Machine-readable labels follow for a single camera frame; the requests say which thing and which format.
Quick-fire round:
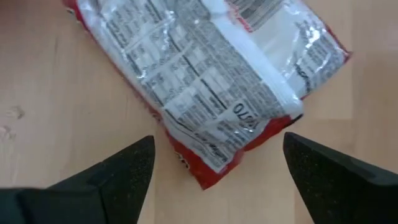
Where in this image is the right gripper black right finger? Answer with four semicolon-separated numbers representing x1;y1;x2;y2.
283;132;398;224

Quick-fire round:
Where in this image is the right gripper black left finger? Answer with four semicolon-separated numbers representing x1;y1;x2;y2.
0;136;155;224

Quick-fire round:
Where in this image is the red Maruchan noodle packet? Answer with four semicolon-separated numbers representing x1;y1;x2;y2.
62;0;352;190

